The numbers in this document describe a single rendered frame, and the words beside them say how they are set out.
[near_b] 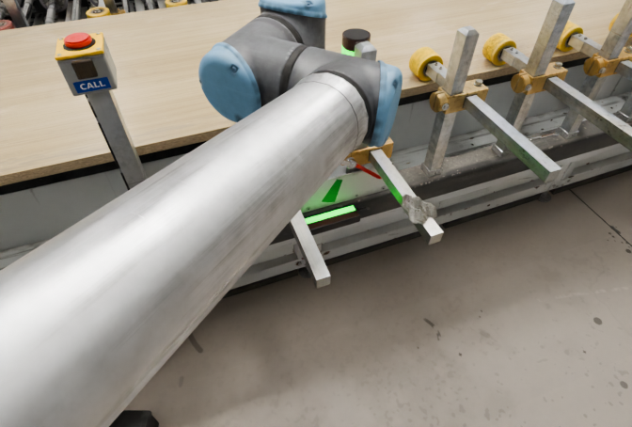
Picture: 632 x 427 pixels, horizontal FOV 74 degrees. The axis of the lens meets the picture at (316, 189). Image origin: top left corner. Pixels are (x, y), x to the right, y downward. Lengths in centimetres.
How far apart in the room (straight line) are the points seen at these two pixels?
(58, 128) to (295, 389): 111
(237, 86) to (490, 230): 177
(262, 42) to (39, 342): 39
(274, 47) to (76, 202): 88
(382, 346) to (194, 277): 149
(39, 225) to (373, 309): 119
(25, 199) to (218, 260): 106
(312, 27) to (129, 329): 47
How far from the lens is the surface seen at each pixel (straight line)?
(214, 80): 51
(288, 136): 31
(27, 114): 132
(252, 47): 50
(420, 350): 171
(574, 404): 183
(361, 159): 105
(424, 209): 92
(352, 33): 94
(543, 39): 121
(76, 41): 78
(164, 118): 115
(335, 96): 38
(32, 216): 131
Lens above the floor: 153
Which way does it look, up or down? 45 degrees down
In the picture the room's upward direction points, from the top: straight up
